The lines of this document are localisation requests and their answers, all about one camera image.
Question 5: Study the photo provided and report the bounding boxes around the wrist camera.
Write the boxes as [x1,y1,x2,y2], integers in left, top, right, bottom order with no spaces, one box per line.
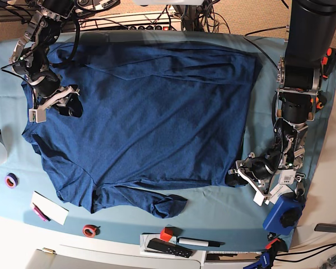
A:
[253,192,270,206]
[29,108,46,123]

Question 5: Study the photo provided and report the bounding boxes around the white paper card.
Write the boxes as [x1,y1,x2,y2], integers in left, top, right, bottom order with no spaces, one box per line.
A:
[30,191,69,225]

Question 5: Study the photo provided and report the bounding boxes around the blue box with knob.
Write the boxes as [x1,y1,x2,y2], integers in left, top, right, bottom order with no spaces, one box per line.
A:
[263,193,306,235]

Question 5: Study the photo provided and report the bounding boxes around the white label card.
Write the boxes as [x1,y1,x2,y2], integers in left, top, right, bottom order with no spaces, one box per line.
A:
[265,184,293,205]

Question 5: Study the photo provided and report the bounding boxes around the orange clamp bottom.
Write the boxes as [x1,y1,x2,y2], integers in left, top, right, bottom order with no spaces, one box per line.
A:
[265,238,281,250]

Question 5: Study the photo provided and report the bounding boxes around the dark blue t-shirt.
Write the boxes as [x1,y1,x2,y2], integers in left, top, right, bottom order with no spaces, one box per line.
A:
[22,43,262,219]

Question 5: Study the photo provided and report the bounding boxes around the red cube block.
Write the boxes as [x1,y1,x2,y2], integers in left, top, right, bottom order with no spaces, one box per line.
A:
[160,227,174,242]

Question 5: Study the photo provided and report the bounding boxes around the blue spring clamp bottom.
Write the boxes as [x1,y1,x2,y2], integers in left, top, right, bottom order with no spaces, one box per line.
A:
[243,252,274,269]

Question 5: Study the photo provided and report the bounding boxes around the orange black clamp top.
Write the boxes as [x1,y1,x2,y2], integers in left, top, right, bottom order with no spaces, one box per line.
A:
[321,48,336,80]

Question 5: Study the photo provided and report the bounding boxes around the red tape roll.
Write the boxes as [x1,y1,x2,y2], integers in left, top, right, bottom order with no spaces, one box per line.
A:
[82,224,100,238]

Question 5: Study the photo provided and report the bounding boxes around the power strip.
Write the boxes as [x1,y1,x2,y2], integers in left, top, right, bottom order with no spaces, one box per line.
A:
[78,10,182,31]

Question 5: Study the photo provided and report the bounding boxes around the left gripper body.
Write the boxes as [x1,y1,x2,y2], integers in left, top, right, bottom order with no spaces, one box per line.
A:
[228,152,272,206]

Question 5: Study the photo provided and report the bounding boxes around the black remote control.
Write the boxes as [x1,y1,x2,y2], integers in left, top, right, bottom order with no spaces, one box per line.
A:
[147,238,193,258]

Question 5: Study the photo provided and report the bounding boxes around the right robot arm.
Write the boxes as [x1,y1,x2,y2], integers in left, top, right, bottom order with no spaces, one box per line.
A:
[1,1,83,123]

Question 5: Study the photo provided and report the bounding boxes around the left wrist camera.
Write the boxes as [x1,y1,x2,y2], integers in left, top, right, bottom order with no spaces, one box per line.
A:
[253,192,270,206]

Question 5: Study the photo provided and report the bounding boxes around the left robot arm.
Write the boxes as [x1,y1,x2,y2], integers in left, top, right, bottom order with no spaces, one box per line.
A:
[229,1,336,206]

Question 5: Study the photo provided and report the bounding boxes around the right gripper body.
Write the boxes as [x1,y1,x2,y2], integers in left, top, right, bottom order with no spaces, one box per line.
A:
[31,85,80,112]

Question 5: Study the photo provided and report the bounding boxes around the white marker pen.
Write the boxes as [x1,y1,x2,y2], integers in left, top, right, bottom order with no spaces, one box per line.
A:
[177,237,224,248]

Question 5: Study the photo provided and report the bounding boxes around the purple tape roll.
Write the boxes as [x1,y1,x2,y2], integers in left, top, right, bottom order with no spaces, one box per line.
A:
[5,173,18,188]

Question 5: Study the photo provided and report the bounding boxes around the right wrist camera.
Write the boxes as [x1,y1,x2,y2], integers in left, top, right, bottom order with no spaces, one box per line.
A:
[29,108,46,123]

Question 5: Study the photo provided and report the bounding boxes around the orange black utility knife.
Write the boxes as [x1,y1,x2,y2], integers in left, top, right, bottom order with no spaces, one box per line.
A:
[311,91,327,113]

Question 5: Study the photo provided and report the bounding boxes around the packaged tool blister pack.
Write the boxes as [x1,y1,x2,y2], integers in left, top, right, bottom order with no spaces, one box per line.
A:
[278,169,296,185]

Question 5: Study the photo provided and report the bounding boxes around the black phone device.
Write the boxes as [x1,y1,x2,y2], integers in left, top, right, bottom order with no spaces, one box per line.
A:
[314,223,336,233]

